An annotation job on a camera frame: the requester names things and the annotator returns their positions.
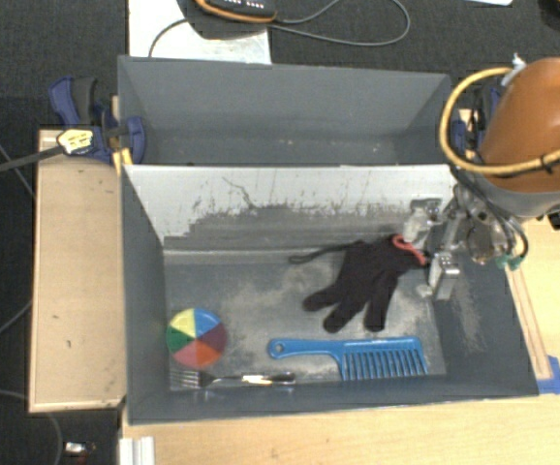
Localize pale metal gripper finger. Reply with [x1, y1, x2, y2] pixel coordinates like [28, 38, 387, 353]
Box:
[402, 198, 446, 252]
[416, 253, 462, 303]

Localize black glove with red cuff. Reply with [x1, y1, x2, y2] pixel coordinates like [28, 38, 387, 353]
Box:
[288, 233, 429, 334]

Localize blue plastic comb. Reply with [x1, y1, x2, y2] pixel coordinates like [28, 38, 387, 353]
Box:
[266, 336, 430, 383]

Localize grey metal bin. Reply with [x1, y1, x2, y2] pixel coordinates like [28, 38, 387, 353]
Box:
[115, 54, 542, 426]

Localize silver metal fork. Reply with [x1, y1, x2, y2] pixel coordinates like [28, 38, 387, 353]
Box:
[169, 367, 297, 391]

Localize multicolour round disc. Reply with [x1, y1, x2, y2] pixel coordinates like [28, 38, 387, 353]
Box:
[165, 307, 229, 370]

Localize pale wood board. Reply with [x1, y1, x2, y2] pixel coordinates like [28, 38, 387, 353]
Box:
[27, 128, 129, 415]

